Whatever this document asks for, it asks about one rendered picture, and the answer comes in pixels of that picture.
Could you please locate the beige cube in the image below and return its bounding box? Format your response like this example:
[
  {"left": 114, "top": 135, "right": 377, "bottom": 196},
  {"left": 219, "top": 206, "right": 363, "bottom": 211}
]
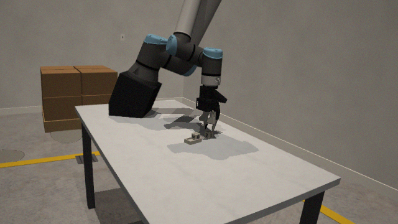
[
  {"left": 192, "top": 132, "right": 200, "bottom": 140},
  {"left": 205, "top": 131, "right": 213, "bottom": 139}
]

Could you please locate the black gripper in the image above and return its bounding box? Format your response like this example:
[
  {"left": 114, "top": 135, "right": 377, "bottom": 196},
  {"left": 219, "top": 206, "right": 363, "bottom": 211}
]
[{"left": 196, "top": 85, "right": 220, "bottom": 132}]

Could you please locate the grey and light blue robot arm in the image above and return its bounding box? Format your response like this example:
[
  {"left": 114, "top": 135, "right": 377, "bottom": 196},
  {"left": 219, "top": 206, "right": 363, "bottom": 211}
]
[{"left": 127, "top": 0, "right": 223, "bottom": 86}]

